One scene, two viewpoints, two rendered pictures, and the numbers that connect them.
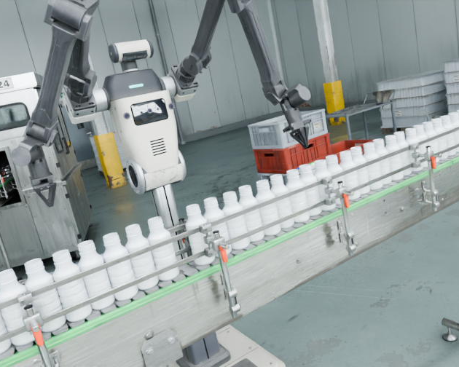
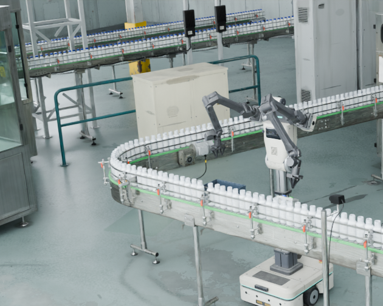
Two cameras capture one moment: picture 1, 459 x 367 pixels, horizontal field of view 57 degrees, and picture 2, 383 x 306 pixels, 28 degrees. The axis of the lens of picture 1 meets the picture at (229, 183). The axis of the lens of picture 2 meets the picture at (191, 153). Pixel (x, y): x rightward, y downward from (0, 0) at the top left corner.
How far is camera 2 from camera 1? 5.21 m
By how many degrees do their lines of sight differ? 71
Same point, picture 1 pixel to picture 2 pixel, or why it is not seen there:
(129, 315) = (183, 203)
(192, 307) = (199, 214)
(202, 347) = (279, 259)
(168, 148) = (278, 153)
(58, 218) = not seen: outside the picture
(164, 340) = (189, 218)
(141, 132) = (268, 141)
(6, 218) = not seen: outside the picture
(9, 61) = not seen: outside the picture
